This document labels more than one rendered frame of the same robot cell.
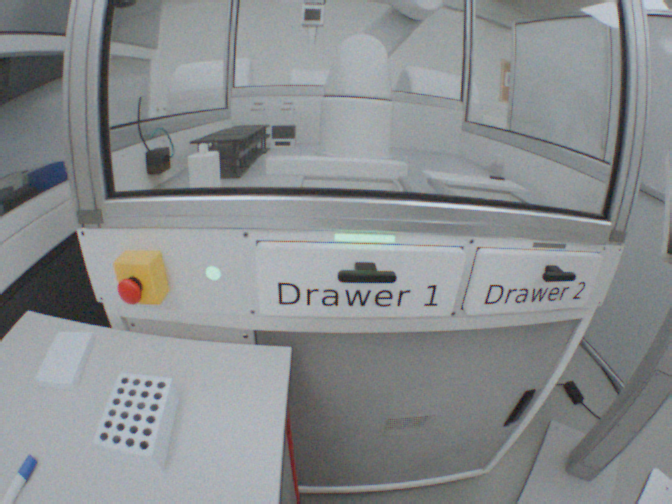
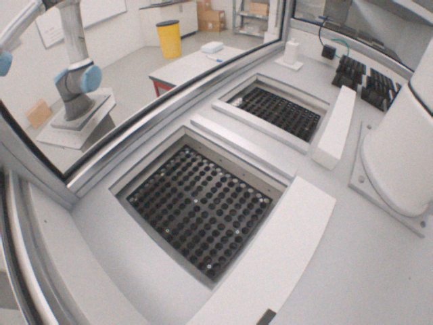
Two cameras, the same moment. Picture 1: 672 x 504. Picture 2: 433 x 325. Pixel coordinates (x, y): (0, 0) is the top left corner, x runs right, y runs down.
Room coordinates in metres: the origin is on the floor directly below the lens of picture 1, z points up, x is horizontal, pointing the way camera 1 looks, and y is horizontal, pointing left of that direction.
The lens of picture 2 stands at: (0.74, -0.41, 1.20)
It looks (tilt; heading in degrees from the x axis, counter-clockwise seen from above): 54 degrees down; 134
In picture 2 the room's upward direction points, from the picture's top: 2 degrees counter-clockwise
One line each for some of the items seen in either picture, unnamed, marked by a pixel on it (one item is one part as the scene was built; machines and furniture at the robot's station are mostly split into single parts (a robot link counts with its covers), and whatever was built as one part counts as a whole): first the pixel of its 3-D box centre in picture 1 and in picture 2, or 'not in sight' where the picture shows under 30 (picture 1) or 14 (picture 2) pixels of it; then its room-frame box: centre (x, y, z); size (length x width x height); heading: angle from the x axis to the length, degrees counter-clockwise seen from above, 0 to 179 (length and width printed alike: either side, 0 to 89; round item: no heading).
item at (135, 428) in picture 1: (138, 418); not in sight; (0.18, 0.23, 0.78); 0.12 x 0.08 x 0.04; 9
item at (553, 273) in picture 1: (556, 273); not in sight; (0.39, -0.35, 0.91); 0.07 x 0.04 x 0.01; 93
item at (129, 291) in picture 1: (130, 289); not in sight; (0.33, 0.29, 0.88); 0.04 x 0.03 x 0.04; 93
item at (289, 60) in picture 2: not in sight; (291, 51); (0.51, 0.23, 1.00); 0.09 x 0.08 x 0.10; 3
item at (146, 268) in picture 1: (140, 278); not in sight; (0.36, 0.29, 0.88); 0.07 x 0.05 x 0.07; 93
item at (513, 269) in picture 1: (542, 281); not in sight; (0.41, -0.35, 0.87); 0.29 x 0.02 x 0.11; 93
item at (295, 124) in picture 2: not in sight; (273, 122); (0.59, -0.03, 0.87); 0.22 x 0.18 x 0.06; 3
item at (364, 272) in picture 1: (366, 271); not in sight; (0.37, -0.04, 0.91); 0.07 x 0.04 x 0.01; 93
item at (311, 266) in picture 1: (361, 282); not in sight; (0.39, -0.04, 0.87); 0.29 x 0.02 x 0.11; 93
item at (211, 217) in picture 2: not in sight; (197, 207); (0.61, -0.34, 0.87); 0.22 x 0.18 x 0.06; 3
